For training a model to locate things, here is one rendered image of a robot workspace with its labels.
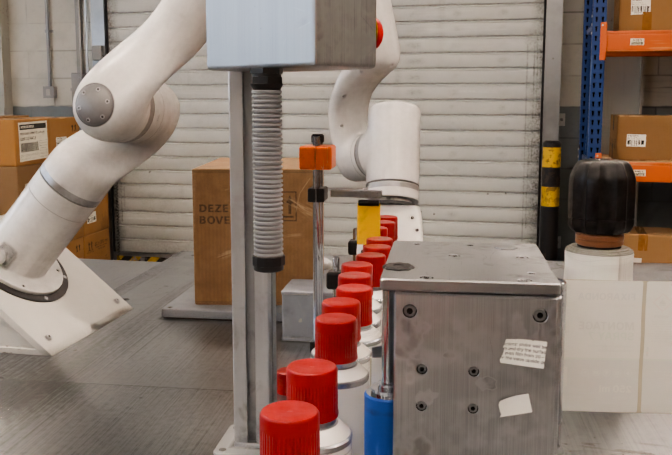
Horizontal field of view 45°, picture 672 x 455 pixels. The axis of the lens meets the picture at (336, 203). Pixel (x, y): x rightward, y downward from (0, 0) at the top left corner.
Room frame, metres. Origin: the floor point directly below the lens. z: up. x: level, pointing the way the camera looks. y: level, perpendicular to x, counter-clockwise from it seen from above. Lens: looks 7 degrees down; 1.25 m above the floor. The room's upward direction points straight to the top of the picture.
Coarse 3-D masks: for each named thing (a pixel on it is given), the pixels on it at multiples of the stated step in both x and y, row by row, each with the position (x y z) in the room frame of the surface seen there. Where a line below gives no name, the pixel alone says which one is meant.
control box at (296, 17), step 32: (224, 0) 0.88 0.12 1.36; (256, 0) 0.85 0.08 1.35; (288, 0) 0.82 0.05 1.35; (320, 0) 0.80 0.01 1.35; (352, 0) 0.83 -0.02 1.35; (224, 32) 0.88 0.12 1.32; (256, 32) 0.85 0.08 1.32; (288, 32) 0.82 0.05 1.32; (320, 32) 0.80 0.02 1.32; (352, 32) 0.83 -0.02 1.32; (224, 64) 0.89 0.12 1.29; (256, 64) 0.85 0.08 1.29; (288, 64) 0.82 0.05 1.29; (320, 64) 0.80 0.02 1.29; (352, 64) 0.83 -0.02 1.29
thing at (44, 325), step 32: (64, 256) 1.59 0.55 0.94; (0, 288) 1.36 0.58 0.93; (64, 288) 1.49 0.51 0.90; (96, 288) 1.57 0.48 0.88; (0, 320) 1.32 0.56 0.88; (32, 320) 1.34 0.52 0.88; (64, 320) 1.41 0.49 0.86; (96, 320) 1.47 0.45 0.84; (0, 352) 1.32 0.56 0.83; (32, 352) 1.30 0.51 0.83
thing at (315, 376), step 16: (288, 368) 0.49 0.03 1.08; (304, 368) 0.49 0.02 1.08; (320, 368) 0.49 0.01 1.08; (336, 368) 0.50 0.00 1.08; (288, 384) 0.49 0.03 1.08; (304, 384) 0.48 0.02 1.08; (320, 384) 0.48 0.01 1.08; (336, 384) 0.49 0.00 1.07; (304, 400) 0.48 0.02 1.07; (320, 400) 0.48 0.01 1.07; (336, 400) 0.49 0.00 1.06; (320, 416) 0.48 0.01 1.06; (336, 416) 0.49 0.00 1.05; (320, 432) 0.48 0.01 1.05; (336, 432) 0.49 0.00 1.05; (320, 448) 0.47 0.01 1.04; (336, 448) 0.48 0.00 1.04
